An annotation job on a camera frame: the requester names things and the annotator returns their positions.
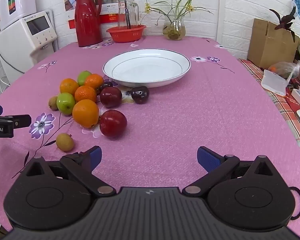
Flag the clear plastic bag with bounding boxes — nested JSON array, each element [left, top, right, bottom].
[[267, 54, 300, 79]]

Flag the white and orange container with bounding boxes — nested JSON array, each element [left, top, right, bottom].
[[261, 69, 288, 96]]

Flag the pink floral tablecloth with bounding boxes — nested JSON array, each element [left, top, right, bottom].
[[0, 35, 300, 233]]

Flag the white water dispenser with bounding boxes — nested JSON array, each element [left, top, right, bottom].
[[0, 9, 58, 77]]

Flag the red plum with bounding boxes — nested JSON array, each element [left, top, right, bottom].
[[100, 86, 123, 108]]

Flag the glass vase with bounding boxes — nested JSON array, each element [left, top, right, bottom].
[[162, 17, 186, 41]]

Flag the metal stirrer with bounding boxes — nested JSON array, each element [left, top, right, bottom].
[[123, 0, 132, 29]]

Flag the white cable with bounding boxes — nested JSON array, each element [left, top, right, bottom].
[[0, 42, 10, 88]]

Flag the brown kiwi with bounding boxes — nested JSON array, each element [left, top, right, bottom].
[[48, 96, 59, 111]]

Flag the dark purple plum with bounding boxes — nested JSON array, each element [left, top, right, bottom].
[[131, 86, 150, 105], [97, 81, 114, 91]]

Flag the smooth orange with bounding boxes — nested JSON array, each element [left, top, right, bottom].
[[60, 78, 80, 96]]

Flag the white wall water purifier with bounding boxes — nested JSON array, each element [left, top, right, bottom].
[[0, 0, 36, 32]]

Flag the white wall pipe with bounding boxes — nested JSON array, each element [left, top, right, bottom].
[[216, 0, 227, 41]]

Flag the glass pitcher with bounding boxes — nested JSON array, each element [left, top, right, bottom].
[[117, 0, 140, 29]]

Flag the green apple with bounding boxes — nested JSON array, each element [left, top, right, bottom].
[[77, 71, 92, 86], [56, 92, 76, 116]]

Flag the bumpy tangerine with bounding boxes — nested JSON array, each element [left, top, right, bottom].
[[74, 85, 97, 103], [84, 74, 105, 90]]

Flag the plaid cloth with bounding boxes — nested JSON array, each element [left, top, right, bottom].
[[238, 58, 300, 153]]

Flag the white plate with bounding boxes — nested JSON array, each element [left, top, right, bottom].
[[102, 49, 191, 88]]

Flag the red thermos jug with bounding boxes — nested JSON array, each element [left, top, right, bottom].
[[74, 0, 103, 48]]

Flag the wall poster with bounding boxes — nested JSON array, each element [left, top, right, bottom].
[[63, 0, 132, 31]]

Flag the dark purple plant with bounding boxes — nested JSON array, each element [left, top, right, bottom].
[[269, 6, 297, 43]]

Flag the kiwi front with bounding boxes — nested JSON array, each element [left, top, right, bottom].
[[56, 133, 75, 153]]

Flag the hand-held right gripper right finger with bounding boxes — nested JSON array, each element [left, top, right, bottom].
[[182, 146, 277, 197]]

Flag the large red apple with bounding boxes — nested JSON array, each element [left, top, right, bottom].
[[99, 109, 128, 138]]

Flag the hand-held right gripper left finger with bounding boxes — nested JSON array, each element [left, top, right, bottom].
[[22, 145, 117, 197]]

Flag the green orchid plant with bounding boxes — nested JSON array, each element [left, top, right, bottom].
[[140, 0, 214, 27]]

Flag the cardboard box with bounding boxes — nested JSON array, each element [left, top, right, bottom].
[[247, 18, 300, 71]]

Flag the red plastic basket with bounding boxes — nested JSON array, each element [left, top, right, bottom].
[[106, 24, 147, 43]]

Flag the large orange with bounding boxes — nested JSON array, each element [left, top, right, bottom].
[[72, 99, 100, 128]]

